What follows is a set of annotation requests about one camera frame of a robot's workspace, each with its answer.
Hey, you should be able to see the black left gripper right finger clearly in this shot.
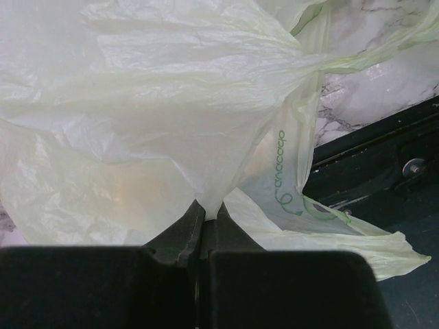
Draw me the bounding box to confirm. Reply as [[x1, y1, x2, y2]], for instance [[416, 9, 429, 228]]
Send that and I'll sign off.
[[200, 208, 392, 328]]

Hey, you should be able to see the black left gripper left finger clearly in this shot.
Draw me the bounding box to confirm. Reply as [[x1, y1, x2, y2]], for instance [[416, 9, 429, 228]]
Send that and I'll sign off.
[[1, 203, 205, 328]]

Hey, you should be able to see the pale green plastic grocery bag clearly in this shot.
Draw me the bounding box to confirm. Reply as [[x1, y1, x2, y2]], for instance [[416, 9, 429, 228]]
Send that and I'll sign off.
[[1, 1, 438, 280]]

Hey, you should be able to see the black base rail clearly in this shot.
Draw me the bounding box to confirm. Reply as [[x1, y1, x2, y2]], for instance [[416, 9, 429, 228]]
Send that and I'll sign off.
[[304, 97, 438, 228]]

